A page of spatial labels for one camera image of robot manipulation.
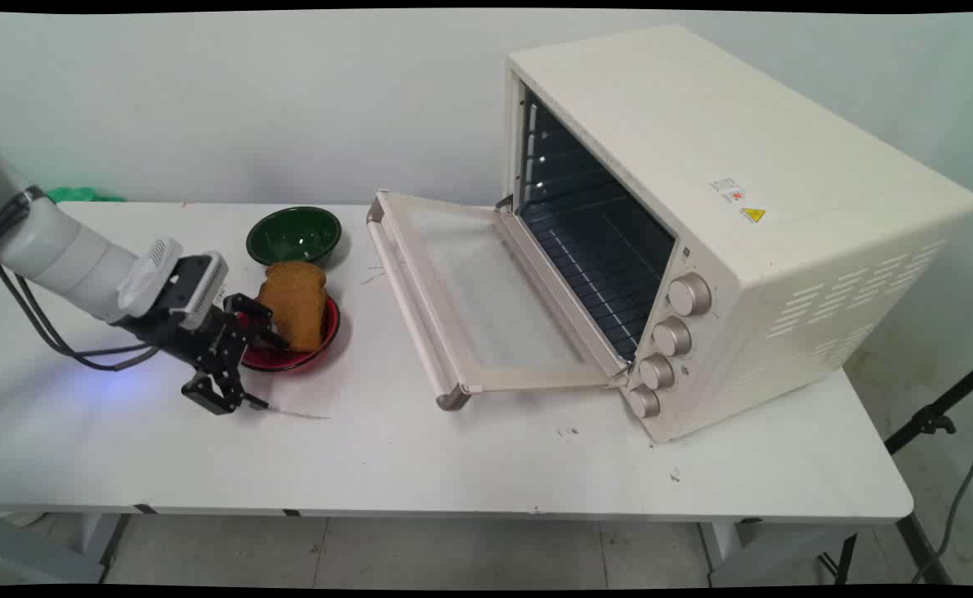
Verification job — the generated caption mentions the green plastic bag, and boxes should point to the green plastic bag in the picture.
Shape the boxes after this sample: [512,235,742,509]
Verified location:
[45,186,126,203]

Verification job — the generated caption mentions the cream toaster oven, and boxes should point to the cream toaster oven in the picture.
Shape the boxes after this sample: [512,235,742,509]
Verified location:
[499,23,973,444]

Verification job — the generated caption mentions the brown bread slice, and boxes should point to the brown bread slice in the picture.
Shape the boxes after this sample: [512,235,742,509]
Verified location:
[256,260,329,354]

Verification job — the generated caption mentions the silver oven knob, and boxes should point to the silver oven knob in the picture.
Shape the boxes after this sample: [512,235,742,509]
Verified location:
[626,385,663,420]
[638,353,677,391]
[651,316,693,359]
[667,272,713,318]

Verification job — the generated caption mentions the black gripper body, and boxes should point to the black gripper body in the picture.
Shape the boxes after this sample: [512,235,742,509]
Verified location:
[125,257,248,376]

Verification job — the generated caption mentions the metal oven rack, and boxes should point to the metal oven rack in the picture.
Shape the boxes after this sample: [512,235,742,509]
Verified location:
[521,179,675,360]

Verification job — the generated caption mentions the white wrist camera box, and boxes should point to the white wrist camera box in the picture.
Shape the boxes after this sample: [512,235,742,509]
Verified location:
[178,251,230,331]

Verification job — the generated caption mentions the grey table leg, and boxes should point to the grey table leg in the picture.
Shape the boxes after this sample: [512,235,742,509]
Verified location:
[697,519,863,589]

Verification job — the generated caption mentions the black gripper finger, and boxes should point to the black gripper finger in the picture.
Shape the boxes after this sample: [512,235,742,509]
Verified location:
[180,364,271,417]
[222,293,291,352]

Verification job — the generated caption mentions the green bowl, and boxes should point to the green bowl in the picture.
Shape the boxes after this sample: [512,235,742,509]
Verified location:
[245,206,344,268]

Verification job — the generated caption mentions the cream glass oven door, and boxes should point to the cream glass oven door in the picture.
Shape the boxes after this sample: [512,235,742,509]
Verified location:
[366,189,630,413]

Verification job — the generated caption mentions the red plate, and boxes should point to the red plate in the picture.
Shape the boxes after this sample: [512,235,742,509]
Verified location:
[236,292,342,373]

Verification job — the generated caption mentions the black tripod stand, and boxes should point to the black tripod stand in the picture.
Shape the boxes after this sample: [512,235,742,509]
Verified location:
[817,355,973,587]

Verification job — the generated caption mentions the grey hanging cable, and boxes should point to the grey hanging cable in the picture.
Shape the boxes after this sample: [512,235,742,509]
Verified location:
[910,378,973,584]

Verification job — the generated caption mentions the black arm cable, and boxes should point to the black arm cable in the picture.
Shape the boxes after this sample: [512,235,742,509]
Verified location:
[0,187,160,372]

